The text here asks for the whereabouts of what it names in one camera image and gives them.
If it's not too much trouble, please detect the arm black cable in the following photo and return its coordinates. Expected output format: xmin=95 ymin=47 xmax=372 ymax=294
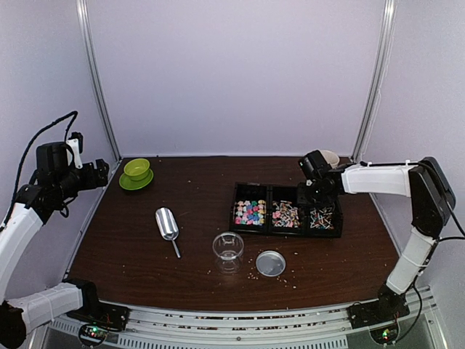
xmin=9 ymin=111 xmax=79 ymax=204
xmin=432 ymin=203 xmax=465 ymax=244

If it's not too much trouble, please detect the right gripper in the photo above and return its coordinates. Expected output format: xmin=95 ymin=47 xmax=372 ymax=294
xmin=296 ymin=182 xmax=331 ymax=208

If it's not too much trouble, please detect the patterned ceramic mug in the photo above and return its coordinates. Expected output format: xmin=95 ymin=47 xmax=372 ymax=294
xmin=320 ymin=150 xmax=340 ymax=169

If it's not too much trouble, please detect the front aluminium rail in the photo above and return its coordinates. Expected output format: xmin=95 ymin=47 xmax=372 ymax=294
xmin=100 ymin=287 xmax=449 ymax=348

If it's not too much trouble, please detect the pile of swirl lollipops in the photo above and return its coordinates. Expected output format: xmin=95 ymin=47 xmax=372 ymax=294
xmin=272 ymin=201 xmax=300 ymax=228

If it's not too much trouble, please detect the pile of star candies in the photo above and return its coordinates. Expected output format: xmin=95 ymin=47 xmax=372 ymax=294
xmin=233 ymin=199 xmax=267 ymax=226

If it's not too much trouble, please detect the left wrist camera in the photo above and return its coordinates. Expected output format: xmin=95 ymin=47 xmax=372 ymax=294
xmin=65 ymin=132 xmax=84 ymax=169

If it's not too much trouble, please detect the black three-compartment candy tray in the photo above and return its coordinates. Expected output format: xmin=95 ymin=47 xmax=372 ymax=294
xmin=229 ymin=182 xmax=343 ymax=238

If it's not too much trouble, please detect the pile of stick candies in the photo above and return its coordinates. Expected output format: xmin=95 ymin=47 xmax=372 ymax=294
xmin=310 ymin=206 xmax=335 ymax=230

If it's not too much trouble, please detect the green plate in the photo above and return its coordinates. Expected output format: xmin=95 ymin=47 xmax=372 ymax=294
xmin=118 ymin=169 xmax=154 ymax=191

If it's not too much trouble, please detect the metal scoop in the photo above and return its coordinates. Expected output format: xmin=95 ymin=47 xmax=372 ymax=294
xmin=155 ymin=207 xmax=182 ymax=259

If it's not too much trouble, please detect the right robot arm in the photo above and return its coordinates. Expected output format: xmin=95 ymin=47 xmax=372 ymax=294
xmin=298 ymin=151 xmax=456 ymax=321

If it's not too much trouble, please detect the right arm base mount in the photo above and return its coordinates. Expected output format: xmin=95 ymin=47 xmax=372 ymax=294
xmin=347 ymin=289 xmax=410 ymax=329

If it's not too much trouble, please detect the green bowl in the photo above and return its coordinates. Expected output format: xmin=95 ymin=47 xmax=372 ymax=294
xmin=124 ymin=158 xmax=150 ymax=180

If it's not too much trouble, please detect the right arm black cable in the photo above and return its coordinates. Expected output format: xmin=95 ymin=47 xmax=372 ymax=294
xmin=432 ymin=203 xmax=465 ymax=244

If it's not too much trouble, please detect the aluminium frame post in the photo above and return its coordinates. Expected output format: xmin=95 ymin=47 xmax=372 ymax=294
xmin=76 ymin=0 xmax=121 ymax=162
xmin=350 ymin=0 xmax=397 ymax=163

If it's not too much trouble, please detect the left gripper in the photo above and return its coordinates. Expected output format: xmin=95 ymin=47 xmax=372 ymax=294
xmin=54 ymin=158 xmax=108 ymax=200

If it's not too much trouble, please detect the left aluminium frame post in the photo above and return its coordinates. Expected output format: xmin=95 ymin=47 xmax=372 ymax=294
xmin=76 ymin=0 xmax=121 ymax=162

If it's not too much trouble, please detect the right aluminium frame post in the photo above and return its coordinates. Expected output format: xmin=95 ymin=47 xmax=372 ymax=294
xmin=350 ymin=0 xmax=397 ymax=163

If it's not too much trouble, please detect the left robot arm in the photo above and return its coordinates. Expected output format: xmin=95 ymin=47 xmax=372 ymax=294
xmin=1 ymin=138 xmax=110 ymax=348

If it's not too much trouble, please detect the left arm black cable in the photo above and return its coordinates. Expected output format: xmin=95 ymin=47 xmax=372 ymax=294
xmin=9 ymin=111 xmax=79 ymax=204

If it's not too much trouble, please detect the clear plastic jar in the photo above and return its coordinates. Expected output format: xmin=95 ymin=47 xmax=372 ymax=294
xmin=212 ymin=232 xmax=245 ymax=275

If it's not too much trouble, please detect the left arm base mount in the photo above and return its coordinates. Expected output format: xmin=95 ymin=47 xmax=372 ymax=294
xmin=64 ymin=278 xmax=130 ymax=332

